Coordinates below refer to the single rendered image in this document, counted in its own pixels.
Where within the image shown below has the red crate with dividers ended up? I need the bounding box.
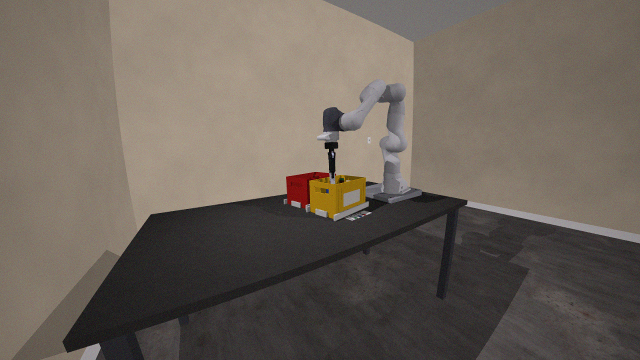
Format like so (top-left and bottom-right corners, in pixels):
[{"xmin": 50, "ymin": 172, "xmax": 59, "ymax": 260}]
[{"xmin": 286, "ymin": 172, "xmax": 330, "ymax": 209}]

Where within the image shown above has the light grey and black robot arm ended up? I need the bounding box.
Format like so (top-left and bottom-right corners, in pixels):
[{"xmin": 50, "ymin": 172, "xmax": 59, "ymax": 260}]
[{"xmin": 317, "ymin": 79, "xmax": 411, "ymax": 194}]

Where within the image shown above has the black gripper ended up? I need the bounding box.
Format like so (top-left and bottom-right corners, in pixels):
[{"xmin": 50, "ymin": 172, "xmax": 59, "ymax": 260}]
[{"xmin": 324, "ymin": 142, "xmax": 338, "ymax": 184}]

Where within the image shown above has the white paper strip with colored marks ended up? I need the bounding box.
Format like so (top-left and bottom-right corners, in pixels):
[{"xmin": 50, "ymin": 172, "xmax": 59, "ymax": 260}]
[{"xmin": 345, "ymin": 210, "xmax": 372, "ymax": 221}]

